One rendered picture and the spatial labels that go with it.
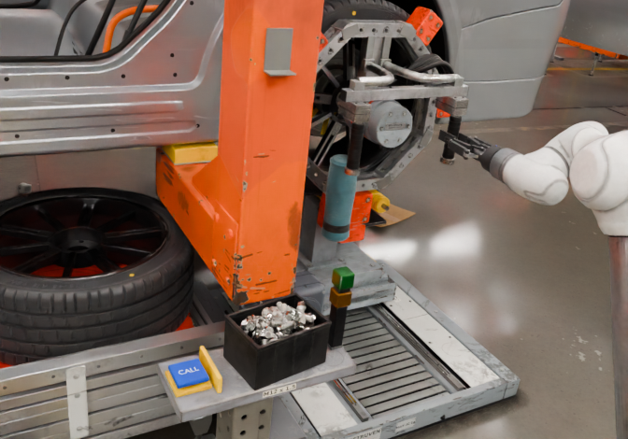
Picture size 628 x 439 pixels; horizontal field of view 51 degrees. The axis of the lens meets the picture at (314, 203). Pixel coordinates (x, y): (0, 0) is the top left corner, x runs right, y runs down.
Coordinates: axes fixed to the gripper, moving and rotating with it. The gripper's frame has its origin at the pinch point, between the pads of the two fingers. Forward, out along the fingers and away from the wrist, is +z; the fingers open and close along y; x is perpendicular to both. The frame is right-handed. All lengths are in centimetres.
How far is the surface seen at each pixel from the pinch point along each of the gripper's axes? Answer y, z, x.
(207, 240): -76, 1, -23
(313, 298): -44, -3, -45
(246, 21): -76, -16, 36
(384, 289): 3, 23, -68
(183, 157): -72, 33, -13
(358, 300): -8, 23, -70
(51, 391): -117, -11, -50
